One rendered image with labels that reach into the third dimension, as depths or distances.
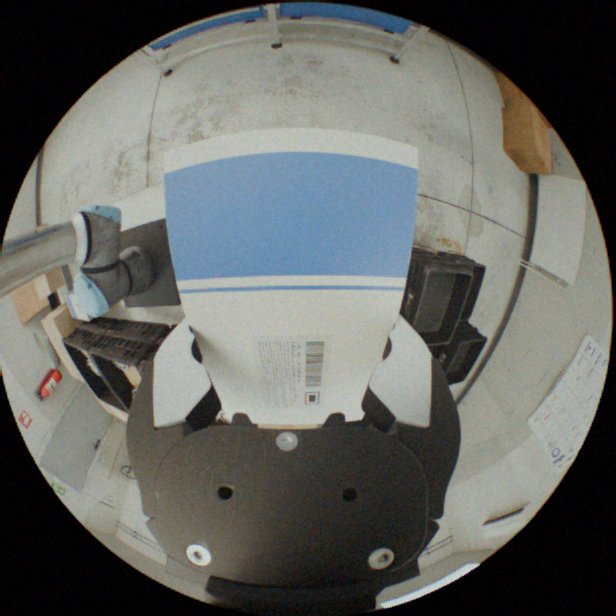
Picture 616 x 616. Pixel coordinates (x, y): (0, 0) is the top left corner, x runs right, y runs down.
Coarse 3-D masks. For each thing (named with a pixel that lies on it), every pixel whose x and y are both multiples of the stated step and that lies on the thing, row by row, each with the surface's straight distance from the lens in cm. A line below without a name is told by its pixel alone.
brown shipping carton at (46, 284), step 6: (54, 270) 120; (60, 270) 121; (42, 276) 123; (48, 276) 118; (54, 276) 120; (60, 276) 121; (36, 282) 140; (42, 282) 126; (48, 282) 118; (54, 282) 119; (60, 282) 120; (36, 288) 144; (42, 288) 130; (48, 288) 119; (54, 288) 119; (42, 294) 134; (48, 294) 122
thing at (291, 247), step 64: (192, 192) 10; (256, 192) 9; (320, 192) 9; (384, 192) 10; (192, 256) 10; (256, 256) 9; (320, 256) 9; (384, 256) 10; (192, 320) 12; (256, 320) 10; (320, 320) 10; (384, 320) 11; (256, 384) 14; (320, 384) 14
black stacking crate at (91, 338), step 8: (80, 328) 109; (72, 336) 108; (80, 336) 102; (88, 336) 97; (96, 336) 94; (104, 336) 92; (88, 344) 93; (96, 344) 91; (72, 352) 116; (80, 352) 118; (80, 360) 119; (80, 368) 120; (88, 368) 122; (88, 376) 123; (96, 376) 126; (96, 384) 127; (104, 384) 131; (96, 392) 128; (104, 392) 130; (112, 392) 126; (104, 400) 125; (112, 400) 121
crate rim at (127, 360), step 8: (96, 352) 81; (104, 352) 78; (112, 352) 75; (112, 360) 74; (120, 360) 69; (128, 360) 67; (136, 360) 65; (136, 368) 65; (104, 376) 92; (120, 400) 101; (128, 408) 104
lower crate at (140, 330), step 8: (120, 320) 96; (128, 320) 91; (120, 328) 90; (128, 328) 86; (136, 328) 82; (144, 328) 81; (152, 328) 79; (160, 328) 77; (168, 328) 77; (120, 336) 82; (128, 336) 79; (136, 336) 76; (144, 336) 74; (152, 336) 72; (160, 336) 74
